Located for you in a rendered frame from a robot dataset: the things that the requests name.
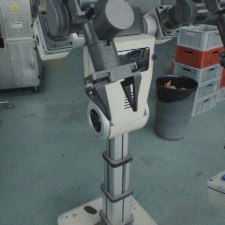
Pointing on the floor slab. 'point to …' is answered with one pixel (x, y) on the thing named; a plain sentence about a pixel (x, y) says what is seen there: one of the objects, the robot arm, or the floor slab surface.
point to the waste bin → (174, 106)
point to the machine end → (19, 45)
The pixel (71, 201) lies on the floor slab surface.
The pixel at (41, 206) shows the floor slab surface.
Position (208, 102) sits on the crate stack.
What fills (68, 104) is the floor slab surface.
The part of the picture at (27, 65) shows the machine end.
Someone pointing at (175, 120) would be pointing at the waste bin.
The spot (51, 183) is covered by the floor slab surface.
